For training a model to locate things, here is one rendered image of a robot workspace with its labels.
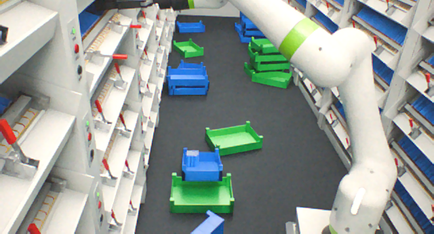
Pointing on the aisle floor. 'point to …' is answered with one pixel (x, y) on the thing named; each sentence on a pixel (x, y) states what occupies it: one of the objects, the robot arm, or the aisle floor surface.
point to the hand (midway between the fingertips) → (106, 4)
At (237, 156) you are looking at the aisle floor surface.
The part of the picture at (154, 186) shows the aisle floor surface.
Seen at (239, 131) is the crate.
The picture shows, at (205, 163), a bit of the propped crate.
